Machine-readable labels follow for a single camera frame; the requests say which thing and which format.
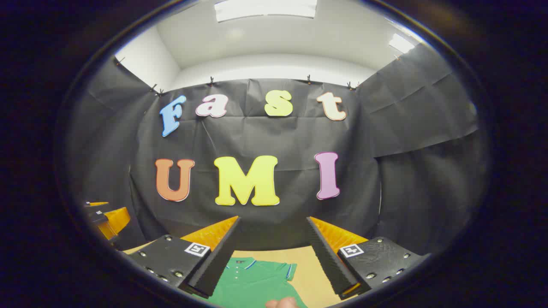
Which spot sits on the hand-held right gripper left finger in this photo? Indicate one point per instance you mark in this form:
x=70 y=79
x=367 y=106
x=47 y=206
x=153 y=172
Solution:
x=218 y=261

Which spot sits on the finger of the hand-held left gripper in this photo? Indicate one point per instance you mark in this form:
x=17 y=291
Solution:
x=97 y=217
x=94 y=207

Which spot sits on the white ceiling light panel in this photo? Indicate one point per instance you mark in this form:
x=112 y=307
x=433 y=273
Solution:
x=401 y=42
x=265 y=9

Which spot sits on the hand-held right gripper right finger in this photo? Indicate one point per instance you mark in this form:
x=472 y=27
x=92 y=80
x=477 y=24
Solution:
x=327 y=261

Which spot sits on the black backdrop cloth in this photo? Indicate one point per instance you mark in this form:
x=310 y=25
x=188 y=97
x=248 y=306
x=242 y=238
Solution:
x=257 y=137

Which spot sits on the green polo T-shirt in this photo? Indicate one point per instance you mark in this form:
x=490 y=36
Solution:
x=252 y=282

